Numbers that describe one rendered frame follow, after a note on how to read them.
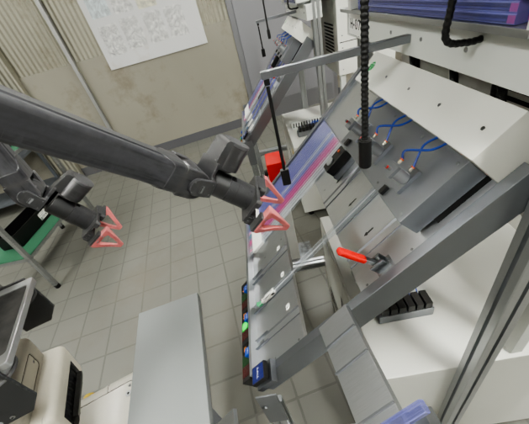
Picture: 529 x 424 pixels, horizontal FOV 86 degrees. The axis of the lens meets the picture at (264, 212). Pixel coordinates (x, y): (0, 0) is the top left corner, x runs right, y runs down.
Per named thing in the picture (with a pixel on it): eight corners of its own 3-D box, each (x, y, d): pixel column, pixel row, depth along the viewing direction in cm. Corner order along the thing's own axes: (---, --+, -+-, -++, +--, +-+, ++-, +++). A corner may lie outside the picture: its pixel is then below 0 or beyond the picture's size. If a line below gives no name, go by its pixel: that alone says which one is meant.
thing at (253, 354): (272, 381, 76) (249, 376, 73) (258, 224, 128) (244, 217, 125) (275, 379, 75) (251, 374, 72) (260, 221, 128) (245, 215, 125)
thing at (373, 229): (378, 302, 58) (361, 295, 56) (311, 156, 110) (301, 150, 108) (544, 180, 42) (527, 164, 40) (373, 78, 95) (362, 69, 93)
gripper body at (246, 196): (261, 177, 66) (233, 163, 64) (265, 204, 59) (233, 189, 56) (247, 197, 70) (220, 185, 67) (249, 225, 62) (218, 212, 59)
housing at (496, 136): (521, 203, 44) (470, 160, 39) (388, 107, 83) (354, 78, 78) (576, 163, 41) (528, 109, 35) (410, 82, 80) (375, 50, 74)
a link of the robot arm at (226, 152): (164, 171, 56) (186, 195, 52) (188, 117, 52) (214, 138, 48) (209, 179, 66) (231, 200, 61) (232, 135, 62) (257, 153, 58)
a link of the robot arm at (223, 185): (195, 182, 62) (194, 193, 58) (208, 155, 60) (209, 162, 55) (224, 194, 65) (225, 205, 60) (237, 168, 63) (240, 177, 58)
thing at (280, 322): (267, 378, 74) (256, 375, 73) (255, 219, 127) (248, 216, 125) (313, 342, 65) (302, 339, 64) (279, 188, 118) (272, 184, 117)
